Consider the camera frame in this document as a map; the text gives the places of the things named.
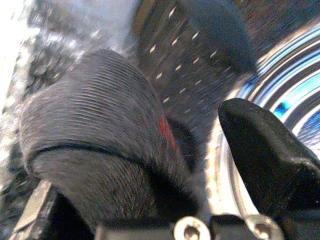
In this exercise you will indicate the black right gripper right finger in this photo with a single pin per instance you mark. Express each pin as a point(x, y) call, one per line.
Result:
point(270, 162)

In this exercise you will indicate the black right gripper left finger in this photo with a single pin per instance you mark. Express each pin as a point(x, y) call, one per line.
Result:
point(100, 125)

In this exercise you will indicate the white front-load washing machine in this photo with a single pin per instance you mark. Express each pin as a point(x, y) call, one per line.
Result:
point(12, 22)

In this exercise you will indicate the perforated steel washer drum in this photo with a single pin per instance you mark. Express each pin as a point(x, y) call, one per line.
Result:
point(180, 75)

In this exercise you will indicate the black drum paddle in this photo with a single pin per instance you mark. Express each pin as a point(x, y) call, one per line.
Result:
point(220, 37)

